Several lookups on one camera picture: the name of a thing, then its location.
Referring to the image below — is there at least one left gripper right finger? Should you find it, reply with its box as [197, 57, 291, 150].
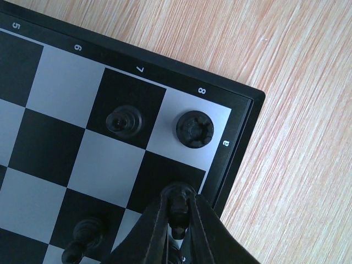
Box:
[189, 195, 258, 264]

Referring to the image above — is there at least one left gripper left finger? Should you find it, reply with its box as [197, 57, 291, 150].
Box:
[102, 195, 168, 264]

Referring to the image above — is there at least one black rook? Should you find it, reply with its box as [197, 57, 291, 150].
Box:
[174, 110, 215, 149]

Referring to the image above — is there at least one black grey chess board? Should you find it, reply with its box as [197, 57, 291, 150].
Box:
[1, 1, 265, 263]

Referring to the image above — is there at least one black knight piece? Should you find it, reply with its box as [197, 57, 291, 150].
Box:
[161, 181, 196, 240]

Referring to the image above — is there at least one black pawn on b7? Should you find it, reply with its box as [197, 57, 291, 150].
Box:
[61, 217, 107, 263]

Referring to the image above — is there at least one black pawn on a7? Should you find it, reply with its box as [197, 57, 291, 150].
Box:
[106, 104, 144, 139]

